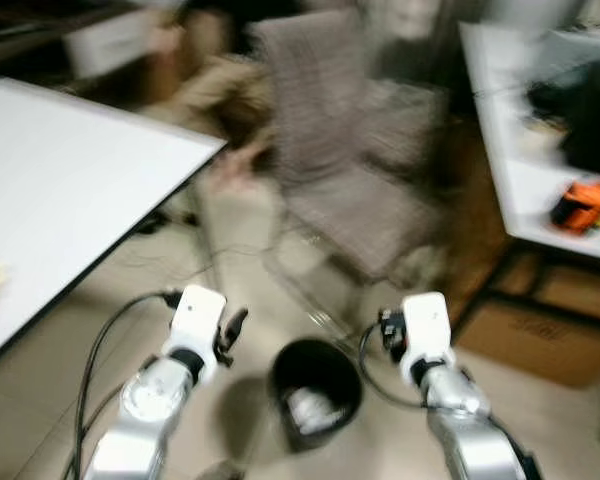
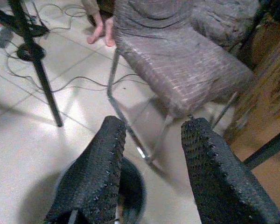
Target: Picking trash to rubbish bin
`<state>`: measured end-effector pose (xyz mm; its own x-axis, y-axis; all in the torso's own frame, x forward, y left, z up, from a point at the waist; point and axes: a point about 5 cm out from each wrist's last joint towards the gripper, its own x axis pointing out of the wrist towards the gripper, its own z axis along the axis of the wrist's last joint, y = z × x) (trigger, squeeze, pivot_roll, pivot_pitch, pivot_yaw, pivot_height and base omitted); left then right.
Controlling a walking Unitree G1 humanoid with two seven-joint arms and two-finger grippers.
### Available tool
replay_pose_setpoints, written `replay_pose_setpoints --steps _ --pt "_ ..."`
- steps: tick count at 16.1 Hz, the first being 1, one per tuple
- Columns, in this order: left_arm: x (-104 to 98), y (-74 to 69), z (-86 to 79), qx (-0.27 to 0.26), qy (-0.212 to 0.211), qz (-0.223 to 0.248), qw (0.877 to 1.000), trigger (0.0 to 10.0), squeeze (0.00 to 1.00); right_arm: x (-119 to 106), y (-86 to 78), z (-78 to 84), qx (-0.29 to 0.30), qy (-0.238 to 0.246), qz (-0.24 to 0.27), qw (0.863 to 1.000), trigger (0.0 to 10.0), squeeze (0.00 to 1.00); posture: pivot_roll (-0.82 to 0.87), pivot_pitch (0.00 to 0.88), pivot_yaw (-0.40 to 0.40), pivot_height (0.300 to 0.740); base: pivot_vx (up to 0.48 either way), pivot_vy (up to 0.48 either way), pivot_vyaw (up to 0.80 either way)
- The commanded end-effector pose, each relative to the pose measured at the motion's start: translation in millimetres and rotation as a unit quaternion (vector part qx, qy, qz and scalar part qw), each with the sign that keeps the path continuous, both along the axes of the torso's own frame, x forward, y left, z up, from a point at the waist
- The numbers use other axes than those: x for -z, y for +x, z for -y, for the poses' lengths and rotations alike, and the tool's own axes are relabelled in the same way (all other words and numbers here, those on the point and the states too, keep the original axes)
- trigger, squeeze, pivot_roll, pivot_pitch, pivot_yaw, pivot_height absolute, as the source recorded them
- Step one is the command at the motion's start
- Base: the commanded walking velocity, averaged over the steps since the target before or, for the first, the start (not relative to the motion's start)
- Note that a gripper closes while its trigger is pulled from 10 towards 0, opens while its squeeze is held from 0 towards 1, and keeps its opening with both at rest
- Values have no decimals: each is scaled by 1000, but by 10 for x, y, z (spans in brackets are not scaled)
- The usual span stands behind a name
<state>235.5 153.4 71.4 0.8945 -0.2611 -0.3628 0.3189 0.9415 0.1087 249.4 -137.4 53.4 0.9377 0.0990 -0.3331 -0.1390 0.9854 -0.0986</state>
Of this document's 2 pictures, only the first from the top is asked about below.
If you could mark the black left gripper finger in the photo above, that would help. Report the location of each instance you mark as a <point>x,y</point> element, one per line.
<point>240,323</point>

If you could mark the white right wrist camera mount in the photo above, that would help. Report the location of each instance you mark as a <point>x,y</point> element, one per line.
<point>427,330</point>

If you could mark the black computer tower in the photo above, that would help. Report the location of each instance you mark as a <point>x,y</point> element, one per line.
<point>585,115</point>

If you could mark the black round rubbish bin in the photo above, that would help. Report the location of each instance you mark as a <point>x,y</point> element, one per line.
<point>315,365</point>

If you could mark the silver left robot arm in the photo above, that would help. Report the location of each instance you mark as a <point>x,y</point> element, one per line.
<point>150,400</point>

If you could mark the white crumpled plastic trash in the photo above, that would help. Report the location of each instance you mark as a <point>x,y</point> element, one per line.
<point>313,410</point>

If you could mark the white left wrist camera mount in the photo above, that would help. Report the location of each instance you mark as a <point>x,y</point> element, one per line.
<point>196,315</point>

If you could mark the white table with black legs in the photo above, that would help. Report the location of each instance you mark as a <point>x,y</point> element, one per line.
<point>70,180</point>

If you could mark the orange and black tool case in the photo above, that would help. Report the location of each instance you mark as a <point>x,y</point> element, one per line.
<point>585,205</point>

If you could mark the white desk with black frame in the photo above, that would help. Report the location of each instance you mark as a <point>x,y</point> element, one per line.
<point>510,190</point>

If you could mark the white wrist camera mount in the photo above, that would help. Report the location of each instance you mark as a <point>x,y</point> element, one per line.
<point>196,315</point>
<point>427,330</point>

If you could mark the brown plaid covered chair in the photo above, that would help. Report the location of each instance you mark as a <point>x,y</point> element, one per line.
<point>350,200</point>

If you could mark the large brown cardboard box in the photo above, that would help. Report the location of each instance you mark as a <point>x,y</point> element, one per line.
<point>540,335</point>

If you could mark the seated person in khaki trousers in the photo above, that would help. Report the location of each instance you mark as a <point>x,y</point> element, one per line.
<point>215,100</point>

